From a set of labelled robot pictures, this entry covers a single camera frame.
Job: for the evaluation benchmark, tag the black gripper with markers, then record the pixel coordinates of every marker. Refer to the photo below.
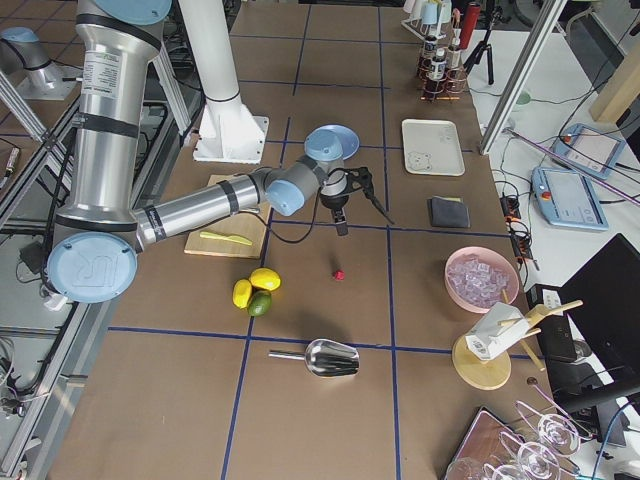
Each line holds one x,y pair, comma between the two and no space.
334,201

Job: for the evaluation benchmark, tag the blue plastic plate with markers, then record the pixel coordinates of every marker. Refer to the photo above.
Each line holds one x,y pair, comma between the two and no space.
348,138

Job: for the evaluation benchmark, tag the grey folded cloth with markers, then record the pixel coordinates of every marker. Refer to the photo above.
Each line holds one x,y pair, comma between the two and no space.
449,213

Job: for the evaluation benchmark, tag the cream bear tray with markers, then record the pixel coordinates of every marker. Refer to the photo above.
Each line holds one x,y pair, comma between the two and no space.
431,147

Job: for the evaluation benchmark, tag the yellow lemon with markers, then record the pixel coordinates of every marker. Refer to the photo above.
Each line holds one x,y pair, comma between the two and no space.
242,292
265,278

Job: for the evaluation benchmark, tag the wooden cutting board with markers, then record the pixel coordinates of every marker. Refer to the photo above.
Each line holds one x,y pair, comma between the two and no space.
244,224

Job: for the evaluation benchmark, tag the yellow plastic knife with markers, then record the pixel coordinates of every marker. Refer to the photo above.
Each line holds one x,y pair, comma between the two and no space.
238,239

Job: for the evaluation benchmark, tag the green lime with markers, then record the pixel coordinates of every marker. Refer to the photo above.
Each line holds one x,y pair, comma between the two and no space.
259,303

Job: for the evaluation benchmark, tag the pink bowl of ice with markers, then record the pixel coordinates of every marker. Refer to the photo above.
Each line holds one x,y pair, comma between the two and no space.
476,278

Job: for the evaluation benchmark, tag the steel ice scoop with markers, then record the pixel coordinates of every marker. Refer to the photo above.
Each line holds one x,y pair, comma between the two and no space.
325,358

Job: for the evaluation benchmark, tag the white paper cup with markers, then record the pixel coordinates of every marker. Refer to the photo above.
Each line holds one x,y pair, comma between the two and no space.
499,329

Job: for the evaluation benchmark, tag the blue teach pendant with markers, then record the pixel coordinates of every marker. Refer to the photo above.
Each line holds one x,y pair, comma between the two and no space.
589,149
567,199

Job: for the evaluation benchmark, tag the wooden cup stand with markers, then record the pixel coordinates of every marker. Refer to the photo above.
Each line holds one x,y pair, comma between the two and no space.
493,374

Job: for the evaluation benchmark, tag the black monitor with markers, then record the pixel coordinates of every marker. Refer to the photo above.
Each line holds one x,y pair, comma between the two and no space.
608,287

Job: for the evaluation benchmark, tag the wine glass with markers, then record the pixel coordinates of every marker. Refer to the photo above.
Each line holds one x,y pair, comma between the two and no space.
554,427
534,459

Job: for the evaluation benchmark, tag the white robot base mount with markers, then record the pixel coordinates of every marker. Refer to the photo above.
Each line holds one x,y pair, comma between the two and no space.
228,131

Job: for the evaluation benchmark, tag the copper wire bottle rack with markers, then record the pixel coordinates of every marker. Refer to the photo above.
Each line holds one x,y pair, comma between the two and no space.
453,85

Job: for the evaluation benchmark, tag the aluminium frame post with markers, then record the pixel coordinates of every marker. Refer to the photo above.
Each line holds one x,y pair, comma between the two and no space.
527,59

